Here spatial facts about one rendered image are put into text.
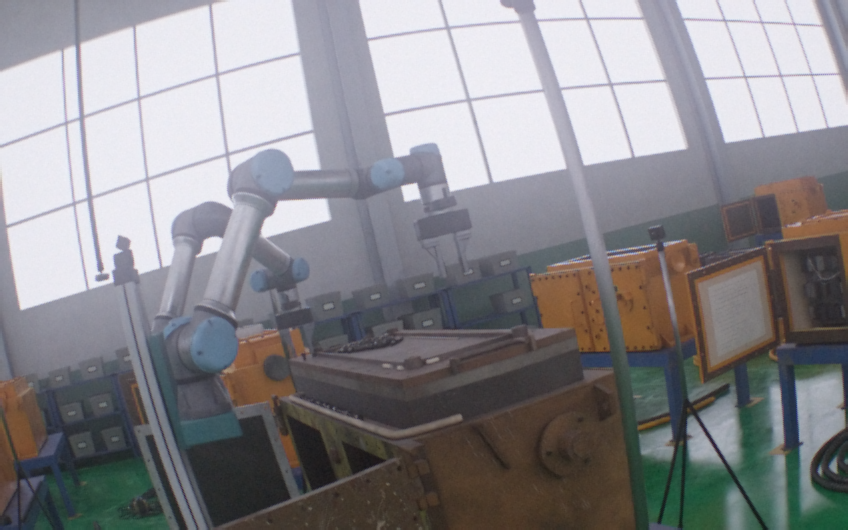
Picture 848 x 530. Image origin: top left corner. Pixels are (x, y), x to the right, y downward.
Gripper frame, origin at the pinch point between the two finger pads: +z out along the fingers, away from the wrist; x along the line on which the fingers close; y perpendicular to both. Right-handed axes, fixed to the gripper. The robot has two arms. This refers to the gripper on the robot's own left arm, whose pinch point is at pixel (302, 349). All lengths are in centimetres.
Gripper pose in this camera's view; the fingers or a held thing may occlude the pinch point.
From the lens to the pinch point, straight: 327.0
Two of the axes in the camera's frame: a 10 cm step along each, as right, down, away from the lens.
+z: 2.4, 9.7, 0.4
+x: -9.6, 2.4, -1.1
